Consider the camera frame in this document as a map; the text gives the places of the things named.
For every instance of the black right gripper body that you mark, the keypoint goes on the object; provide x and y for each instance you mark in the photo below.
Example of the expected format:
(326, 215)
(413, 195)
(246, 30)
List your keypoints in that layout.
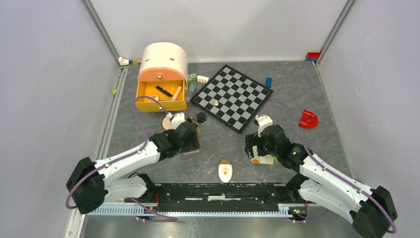
(263, 148)

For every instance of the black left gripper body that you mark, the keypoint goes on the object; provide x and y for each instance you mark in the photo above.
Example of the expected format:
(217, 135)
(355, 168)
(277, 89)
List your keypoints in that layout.
(192, 144)

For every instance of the white orange sachet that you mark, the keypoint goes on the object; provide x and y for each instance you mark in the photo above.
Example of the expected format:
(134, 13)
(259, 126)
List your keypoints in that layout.
(268, 160)

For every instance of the wooden handle makeup brush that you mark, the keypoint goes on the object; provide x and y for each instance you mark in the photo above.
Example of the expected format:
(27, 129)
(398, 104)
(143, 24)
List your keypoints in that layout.
(177, 93)

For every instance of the small round pink jar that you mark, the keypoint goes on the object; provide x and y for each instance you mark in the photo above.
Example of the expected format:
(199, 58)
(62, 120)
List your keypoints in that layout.
(153, 97)

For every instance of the yellow drawer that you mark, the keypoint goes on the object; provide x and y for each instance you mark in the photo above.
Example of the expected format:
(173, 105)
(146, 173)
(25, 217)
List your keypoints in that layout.
(149, 88)

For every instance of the black tube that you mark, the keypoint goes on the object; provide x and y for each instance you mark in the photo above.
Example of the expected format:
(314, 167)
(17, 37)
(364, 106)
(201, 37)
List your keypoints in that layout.
(164, 91)

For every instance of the colourful eyeshadow palette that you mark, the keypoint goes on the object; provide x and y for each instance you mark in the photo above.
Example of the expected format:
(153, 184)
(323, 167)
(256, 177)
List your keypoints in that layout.
(191, 152)

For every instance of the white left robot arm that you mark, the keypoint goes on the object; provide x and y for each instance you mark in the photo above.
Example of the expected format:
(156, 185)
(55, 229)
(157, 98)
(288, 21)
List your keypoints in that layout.
(94, 182)

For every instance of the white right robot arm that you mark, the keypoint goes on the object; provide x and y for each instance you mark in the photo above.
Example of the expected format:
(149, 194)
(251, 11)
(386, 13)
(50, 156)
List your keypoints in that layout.
(371, 211)

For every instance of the round pink compact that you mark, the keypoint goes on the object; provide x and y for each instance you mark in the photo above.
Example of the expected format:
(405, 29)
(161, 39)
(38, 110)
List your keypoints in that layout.
(167, 123)

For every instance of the black round cap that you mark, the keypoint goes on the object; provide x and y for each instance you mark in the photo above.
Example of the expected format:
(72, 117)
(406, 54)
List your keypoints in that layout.
(201, 117)

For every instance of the red letter D toy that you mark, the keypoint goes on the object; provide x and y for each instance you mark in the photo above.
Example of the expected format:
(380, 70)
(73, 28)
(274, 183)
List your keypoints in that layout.
(308, 120)

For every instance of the black grey chessboard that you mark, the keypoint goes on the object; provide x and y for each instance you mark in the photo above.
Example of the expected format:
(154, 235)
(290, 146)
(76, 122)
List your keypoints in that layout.
(240, 98)

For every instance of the blue lego brick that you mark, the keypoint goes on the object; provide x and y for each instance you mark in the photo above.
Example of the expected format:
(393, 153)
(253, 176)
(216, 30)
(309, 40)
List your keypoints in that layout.
(268, 82)

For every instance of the green toy block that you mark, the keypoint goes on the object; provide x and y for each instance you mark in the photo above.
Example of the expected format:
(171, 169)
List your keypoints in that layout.
(192, 77)

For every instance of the white lego brick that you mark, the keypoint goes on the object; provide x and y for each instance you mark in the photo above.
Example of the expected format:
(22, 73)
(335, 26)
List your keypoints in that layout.
(202, 79)

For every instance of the white round drawer organizer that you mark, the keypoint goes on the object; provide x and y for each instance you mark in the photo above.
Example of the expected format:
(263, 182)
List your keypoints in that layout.
(165, 54)

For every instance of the red blue bricks corner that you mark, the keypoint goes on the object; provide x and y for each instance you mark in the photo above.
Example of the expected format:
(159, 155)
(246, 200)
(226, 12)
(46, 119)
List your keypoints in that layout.
(312, 56)

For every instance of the black mounting rail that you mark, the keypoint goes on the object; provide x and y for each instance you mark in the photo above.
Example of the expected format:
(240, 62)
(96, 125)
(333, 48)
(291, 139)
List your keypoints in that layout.
(221, 197)

